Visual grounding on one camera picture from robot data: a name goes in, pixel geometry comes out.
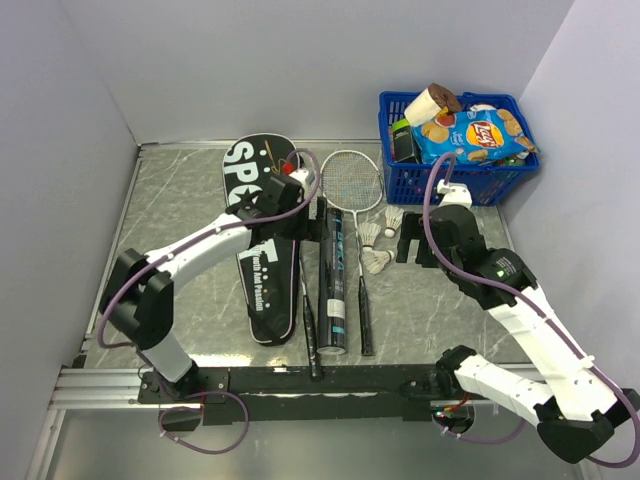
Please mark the white badminton racket left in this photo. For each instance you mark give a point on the white badminton racket left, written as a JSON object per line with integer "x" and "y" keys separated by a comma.
{"x": 315, "y": 368}

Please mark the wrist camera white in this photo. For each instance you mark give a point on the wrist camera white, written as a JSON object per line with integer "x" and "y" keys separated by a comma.
{"x": 453, "y": 194}
{"x": 305, "y": 176}

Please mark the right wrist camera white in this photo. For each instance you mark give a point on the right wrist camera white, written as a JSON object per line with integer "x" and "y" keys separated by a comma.
{"x": 453, "y": 194}

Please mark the white shuttlecock back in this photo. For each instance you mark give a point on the white shuttlecock back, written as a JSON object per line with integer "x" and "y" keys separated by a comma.
{"x": 393, "y": 219}

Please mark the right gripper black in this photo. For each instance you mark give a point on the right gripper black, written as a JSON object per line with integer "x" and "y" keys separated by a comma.
{"x": 411, "y": 228}

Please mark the white shuttlecock front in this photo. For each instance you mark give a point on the white shuttlecock front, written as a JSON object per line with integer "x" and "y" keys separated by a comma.
{"x": 376, "y": 260}

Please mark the white badminton racket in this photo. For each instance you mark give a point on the white badminton racket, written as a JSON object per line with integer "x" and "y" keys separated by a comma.
{"x": 351, "y": 182}
{"x": 315, "y": 368}

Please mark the white badminton racket right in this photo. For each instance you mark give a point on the white badminton racket right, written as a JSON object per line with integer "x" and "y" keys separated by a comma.
{"x": 351, "y": 182}

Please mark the blue chips bag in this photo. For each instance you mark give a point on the blue chips bag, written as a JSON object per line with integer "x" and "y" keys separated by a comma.
{"x": 474, "y": 136}

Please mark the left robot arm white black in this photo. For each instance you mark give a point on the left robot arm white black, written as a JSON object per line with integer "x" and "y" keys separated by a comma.
{"x": 139, "y": 298}

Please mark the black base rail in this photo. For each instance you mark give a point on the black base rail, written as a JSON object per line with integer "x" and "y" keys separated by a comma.
{"x": 409, "y": 392}

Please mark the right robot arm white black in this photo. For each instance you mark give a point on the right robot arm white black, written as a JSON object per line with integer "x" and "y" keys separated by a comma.
{"x": 575, "y": 408}

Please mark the black racket bag SPORT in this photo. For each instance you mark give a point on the black racket bag SPORT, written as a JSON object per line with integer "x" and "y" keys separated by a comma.
{"x": 269, "y": 272}

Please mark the black shuttlecock tube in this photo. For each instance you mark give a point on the black shuttlecock tube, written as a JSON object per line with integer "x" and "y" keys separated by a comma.
{"x": 331, "y": 320}

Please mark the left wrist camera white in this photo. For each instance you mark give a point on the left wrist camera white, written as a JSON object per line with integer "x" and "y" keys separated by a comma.
{"x": 305, "y": 176}

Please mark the blue plastic basket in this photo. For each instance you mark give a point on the blue plastic basket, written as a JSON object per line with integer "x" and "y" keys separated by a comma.
{"x": 405, "y": 183}

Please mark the cream brown snack package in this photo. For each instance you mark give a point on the cream brown snack package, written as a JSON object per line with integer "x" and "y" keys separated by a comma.
{"x": 429, "y": 103}

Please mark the white shuttlecock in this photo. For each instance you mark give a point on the white shuttlecock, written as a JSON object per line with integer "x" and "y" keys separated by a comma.
{"x": 368, "y": 233}
{"x": 376, "y": 260}
{"x": 393, "y": 219}

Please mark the black green box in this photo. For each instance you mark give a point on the black green box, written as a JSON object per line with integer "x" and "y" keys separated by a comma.
{"x": 404, "y": 148}

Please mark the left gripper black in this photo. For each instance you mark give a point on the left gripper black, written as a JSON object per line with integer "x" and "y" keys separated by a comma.
{"x": 316, "y": 229}

